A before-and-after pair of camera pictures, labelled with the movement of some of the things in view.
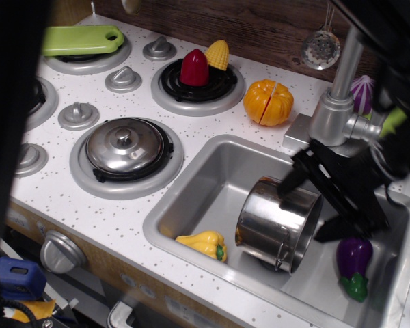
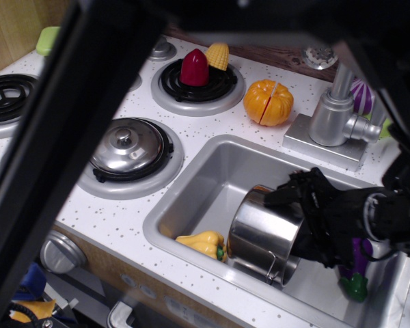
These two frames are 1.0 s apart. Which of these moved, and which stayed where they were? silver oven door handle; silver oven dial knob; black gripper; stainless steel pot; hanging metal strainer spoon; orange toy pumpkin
Moved: black gripper; stainless steel pot
Stayed: silver oven dial knob; orange toy pumpkin; hanging metal strainer spoon; silver oven door handle
